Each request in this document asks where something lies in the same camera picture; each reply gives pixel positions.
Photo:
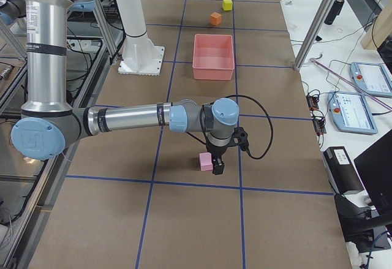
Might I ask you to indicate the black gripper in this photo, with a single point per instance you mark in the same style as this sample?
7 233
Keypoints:
217 151

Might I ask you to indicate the pink foam block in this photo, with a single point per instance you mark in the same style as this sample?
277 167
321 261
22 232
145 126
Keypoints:
205 161

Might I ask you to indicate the yellow foam block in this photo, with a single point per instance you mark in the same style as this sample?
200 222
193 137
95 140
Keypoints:
227 5

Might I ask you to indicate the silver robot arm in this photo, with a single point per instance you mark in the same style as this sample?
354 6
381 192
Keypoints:
49 124
11 10

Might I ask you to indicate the pink plastic bin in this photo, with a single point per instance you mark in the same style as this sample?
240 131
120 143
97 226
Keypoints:
213 57

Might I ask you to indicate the black power box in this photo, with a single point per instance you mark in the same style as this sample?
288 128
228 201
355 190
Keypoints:
341 172

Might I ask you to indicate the near teach pendant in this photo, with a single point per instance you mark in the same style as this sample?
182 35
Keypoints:
350 113

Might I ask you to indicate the teach pendant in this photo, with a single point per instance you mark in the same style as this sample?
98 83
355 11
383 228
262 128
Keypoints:
372 78
350 113

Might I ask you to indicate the orange foam block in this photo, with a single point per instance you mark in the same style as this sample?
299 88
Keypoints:
215 19

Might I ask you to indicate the far teach pendant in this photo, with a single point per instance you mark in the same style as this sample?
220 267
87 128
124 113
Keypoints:
372 78

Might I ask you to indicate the black water bottle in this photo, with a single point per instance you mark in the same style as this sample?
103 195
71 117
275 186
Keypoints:
334 11

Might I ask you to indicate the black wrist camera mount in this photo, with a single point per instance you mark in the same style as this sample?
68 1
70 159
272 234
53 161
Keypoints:
239 138

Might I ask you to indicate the white camera pole base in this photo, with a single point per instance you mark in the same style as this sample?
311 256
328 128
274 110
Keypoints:
139 56

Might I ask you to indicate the aluminium frame post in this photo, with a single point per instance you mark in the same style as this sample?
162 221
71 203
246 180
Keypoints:
313 31

